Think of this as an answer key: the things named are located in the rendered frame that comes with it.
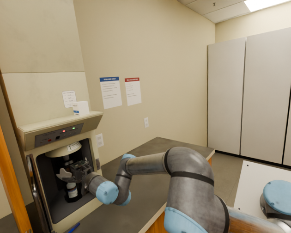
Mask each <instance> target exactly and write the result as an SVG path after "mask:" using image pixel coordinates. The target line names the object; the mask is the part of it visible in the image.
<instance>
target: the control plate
mask: <svg viewBox="0 0 291 233"><path fill-rule="evenodd" d="M83 125H84V123H81V124H77V125H73V126H70V127H66V128H63V129H59V130H55V131H51V132H47V133H44V134H41V135H36V136H35V147H39V146H42V145H45V144H48V143H51V142H54V141H58V140H61V139H64V138H67V137H70V136H73V135H77V134H80V132H81V130H82V127H83ZM73 128H74V129H73ZM63 130H65V131H64V132H63ZM75 132H76V133H75ZM69 133H71V134H70V135H69ZM64 135H65V136H64ZM57 136H60V138H59V139H57V140H56V137H57ZM49 139H51V141H48V140H49ZM40 142H43V143H40Z"/></svg>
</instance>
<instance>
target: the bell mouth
mask: <svg viewBox="0 0 291 233"><path fill-rule="evenodd" d="M81 146H82V145H81V144H80V142H79V141H77V142H74V143H71V144H69V145H66V146H63V147H60V148H57V149H54V150H51V151H49V152H46V153H45V156H47V157H51V158H54V157H61V156H65V155H68V154H71V153H74V152H76V151H77V150H79V149H80V148H81Z"/></svg>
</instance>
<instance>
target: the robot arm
mask: <svg viewBox="0 0 291 233"><path fill-rule="evenodd" d="M70 169H71V172H73V177H72V174H71V173H70V172H66V171H65V169H64V168H61V169H60V173H59V174H56V175H57V177H58V178H59V179H61V180H63V181H65V182H67V183H80V182H81V183H82V188H81V194H82V196H84V195H86V194H88V193H89V192H90V193H91V194H92V195H94V196H95V197H96V198H97V199H98V200H99V201H100V202H102V203H104V204H106V205H109V204H112V203H113V204H115V205H119V206H125V205H127V204H128V203H129V202H130V200H131V192H130V190H129V186H130V183H131V179H132V176H133V175H154V174H169V175H170V176H171V178H170V185H169V192H168V197H167V203H166V208H165V210H164V212H165V216H164V228H165V230H166V231H167V232H168V233H291V183H290V182H288V181H284V180H273V181H270V182H268V183H267V184H266V185H265V187H264V188H263V193H262V195H261V196H260V207H261V210H262V212H263V213H264V215H265V216H266V217H267V219H266V220H264V219H261V218H259V217H256V216H253V215H251V214H248V213H245V212H243V211H240V210H238V209H235V208H232V207H230V206H227V205H226V204H225V202H224V201H223V200H222V199H221V198H220V197H219V196H217V195H215V194H214V174H213V170H212V167H211V165H210V164H209V162H208V161H207V160H206V159H205V158H204V157H203V156H202V155H201V154H200V153H198V152H197V151H195V150H192V149H190V148H187V147H173V148H169V149H168V150H167V151H166V152H164V153H157V154H151V155H146V156H141V157H135V156H134V155H131V154H124V155H123V157H122V159H121V161H120V165H119V168H118V171H117V174H116V177H115V180H114V182H111V181H109V180H107V179H106V178H104V177H103V176H101V175H100V174H98V173H97V172H94V171H93V169H92V167H90V164H89V161H87V159H86V158H85V159H83V160H81V161H78V162H76V163H74V164H72V165H70Z"/></svg>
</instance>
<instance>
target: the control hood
mask: <svg viewBox="0 0 291 233"><path fill-rule="evenodd" d="M102 116H103V112H101V111H92V110H91V111H89V114H86V115H82V116H75V115H74V114H73V115H69V116H63V117H59V118H54V119H50V120H46V121H41V122H37V123H31V124H27V125H22V126H18V127H17V129H18V133H19V137H20V140H21V143H22V147H23V150H24V151H29V150H32V149H34V148H38V147H35V136H36V135H41V134H44V133H47V132H51V131H55V130H59V129H63V128H66V127H70V126H73V125H77V124H81V123H84V125H83V127H82V130H81V132H80V134H82V133H85V132H88V131H91V130H94V129H97V127H98V125H99V123H100V120H101V118H102ZM77 135H79V134H77ZM74 136H75V135H74ZM70 137H72V136H70ZM67 138H69V137H67ZM64 139H66V138H64ZM61 140H63V139H61ZM58 141H60V140H58ZM55 142H57V141H55ZM51 143H53V142H51ZM48 144H50V143H48ZM48 144H45V145H48ZM42 146H44V145H42ZM39 147H41V146H39Z"/></svg>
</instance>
